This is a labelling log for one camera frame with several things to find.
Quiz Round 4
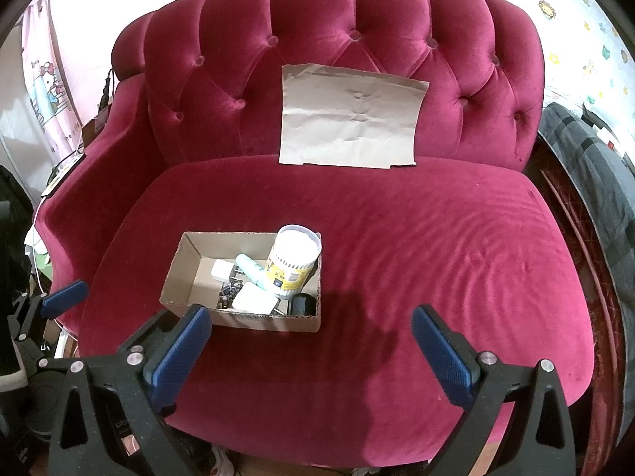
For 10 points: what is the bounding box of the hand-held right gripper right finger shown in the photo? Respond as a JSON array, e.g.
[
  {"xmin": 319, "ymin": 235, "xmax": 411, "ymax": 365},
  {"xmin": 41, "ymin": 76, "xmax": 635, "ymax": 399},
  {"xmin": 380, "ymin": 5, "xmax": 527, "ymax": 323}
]
[{"xmin": 411, "ymin": 305, "xmax": 576, "ymax": 476}]

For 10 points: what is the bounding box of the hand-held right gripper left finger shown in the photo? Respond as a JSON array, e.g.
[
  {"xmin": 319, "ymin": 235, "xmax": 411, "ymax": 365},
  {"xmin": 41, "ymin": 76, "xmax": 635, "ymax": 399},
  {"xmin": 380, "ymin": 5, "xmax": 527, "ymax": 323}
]
[{"xmin": 48, "ymin": 304, "xmax": 212, "ymax": 476}]

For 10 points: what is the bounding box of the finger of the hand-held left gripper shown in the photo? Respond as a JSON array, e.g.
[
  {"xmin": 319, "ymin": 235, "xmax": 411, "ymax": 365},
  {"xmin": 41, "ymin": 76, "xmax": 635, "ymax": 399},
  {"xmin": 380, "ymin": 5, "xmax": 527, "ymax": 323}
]
[{"xmin": 10, "ymin": 280, "xmax": 89, "ymax": 353}]

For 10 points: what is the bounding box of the metal key ring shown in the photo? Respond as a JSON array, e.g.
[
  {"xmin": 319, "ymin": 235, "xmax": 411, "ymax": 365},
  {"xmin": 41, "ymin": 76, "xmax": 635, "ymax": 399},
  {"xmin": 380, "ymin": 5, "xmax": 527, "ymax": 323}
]
[{"xmin": 216, "ymin": 282, "xmax": 244, "ymax": 311}]

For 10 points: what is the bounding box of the brown cardboard box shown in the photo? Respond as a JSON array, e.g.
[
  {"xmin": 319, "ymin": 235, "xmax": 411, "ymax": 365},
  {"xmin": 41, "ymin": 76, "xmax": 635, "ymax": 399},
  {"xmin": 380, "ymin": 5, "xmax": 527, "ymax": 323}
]
[{"xmin": 159, "ymin": 230, "xmax": 323, "ymax": 334}]

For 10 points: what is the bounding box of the white rectangular box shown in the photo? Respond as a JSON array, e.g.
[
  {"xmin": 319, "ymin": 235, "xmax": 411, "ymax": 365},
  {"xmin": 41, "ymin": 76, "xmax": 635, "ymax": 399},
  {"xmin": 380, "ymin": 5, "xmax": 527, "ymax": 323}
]
[{"xmin": 232, "ymin": 282, "xmax": 279, "ymax": 315}]

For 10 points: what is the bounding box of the light blue bottle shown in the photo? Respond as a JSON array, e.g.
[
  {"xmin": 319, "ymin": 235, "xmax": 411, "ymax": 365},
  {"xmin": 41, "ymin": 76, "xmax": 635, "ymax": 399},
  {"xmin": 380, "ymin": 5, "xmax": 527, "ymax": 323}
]
[{"xmin": 235, "ymin": 253, "xmax": 266, "ymax": 288}]

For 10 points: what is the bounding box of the black glossy cap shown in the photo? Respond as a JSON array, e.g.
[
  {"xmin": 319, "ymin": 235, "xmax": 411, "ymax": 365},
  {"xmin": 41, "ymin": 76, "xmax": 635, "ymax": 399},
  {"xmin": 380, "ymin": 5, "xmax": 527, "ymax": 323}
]
[{"xmin": 289, "ymin": 294, "xmax": 318, "ymax": 317}]

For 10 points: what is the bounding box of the cotton swab container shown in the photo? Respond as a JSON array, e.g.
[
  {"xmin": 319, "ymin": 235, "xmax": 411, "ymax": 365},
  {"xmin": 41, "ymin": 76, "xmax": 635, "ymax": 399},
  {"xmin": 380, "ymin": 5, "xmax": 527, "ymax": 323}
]
[{"xmin": 265, "ymin": 225, "xmax": 322, "ymax": 293}]

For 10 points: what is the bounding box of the dark jacket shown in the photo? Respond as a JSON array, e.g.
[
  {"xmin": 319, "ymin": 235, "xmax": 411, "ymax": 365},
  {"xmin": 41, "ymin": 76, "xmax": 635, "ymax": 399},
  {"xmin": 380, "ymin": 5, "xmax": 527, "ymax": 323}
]
[{"xmin": 0, "ymin": 163, "xmax": 35, "ymax": 372}]

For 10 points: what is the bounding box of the red velvet sofa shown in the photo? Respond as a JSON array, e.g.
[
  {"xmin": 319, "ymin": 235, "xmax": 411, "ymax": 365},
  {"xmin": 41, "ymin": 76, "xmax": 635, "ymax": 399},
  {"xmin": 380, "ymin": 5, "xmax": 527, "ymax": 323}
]
[{"xmin": 32, "ymin": 0, "xmax": 596, "ymax": 472}]

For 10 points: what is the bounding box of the brown wooden furniture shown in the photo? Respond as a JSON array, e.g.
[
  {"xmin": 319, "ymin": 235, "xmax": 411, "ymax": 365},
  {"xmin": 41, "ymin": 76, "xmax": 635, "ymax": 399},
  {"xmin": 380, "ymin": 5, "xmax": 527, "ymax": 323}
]
[{"xmin": 79, "ymin": 119, "xmax": 105, "ymax": 150}]

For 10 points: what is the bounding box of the red patterned rug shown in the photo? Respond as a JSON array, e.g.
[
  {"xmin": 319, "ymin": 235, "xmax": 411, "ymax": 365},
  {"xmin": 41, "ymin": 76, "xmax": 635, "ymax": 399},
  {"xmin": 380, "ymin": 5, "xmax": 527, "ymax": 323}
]
[{"xmin": 526, "ymin": 144, "xmax": 628, "ymax": 476}]

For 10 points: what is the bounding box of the cartoon printed curtain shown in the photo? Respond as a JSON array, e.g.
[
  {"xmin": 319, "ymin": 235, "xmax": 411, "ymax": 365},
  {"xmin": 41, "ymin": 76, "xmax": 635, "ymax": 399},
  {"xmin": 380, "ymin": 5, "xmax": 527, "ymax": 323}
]
[{"xmin": 20, "ymin": 0, "xmax": 85, "ymax": 159}]

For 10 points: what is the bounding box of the grey quilt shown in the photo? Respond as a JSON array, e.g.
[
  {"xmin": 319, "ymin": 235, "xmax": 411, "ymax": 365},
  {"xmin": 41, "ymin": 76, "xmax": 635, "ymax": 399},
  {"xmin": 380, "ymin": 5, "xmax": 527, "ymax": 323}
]
[{"xmin": 538, "ymin": 102, "xmax": 635, "ymax": 358}]

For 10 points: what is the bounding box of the brown paper sheet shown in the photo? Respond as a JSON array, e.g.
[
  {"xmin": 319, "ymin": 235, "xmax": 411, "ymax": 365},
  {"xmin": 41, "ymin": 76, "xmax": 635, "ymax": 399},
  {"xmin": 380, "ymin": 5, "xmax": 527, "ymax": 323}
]
[{"xmin": 278, "ymin": 63, "xmax": 430, "ymax": 169}]

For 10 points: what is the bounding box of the black cable plug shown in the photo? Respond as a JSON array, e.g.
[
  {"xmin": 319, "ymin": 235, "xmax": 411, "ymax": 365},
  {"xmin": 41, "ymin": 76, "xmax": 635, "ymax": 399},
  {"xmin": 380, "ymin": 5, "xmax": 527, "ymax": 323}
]
[{"xmin": 99, "ymin": 69, "xmax": 117, "ymax": 110}]

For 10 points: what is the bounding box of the star printed wall cloth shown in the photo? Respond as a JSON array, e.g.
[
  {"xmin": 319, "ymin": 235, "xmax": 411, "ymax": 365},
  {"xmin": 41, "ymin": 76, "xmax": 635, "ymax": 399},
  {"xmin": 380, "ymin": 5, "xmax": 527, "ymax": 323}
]
[{"xmin": 437, "ymin": 0, "xmax": 635, "ymax": 159}]

